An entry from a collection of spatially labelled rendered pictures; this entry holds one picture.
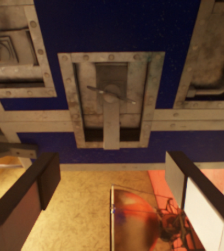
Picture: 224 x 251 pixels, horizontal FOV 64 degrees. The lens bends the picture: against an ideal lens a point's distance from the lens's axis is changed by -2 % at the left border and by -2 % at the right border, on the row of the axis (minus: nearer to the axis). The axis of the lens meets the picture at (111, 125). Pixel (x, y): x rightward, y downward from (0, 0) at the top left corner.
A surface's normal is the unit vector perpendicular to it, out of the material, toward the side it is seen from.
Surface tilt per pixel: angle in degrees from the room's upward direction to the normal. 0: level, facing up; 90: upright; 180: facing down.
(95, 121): 90
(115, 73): 90
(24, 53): 99
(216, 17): 90
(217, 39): 90
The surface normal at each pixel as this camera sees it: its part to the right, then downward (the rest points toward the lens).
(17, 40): 0.17, 0.67
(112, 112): 0.00, 0.25
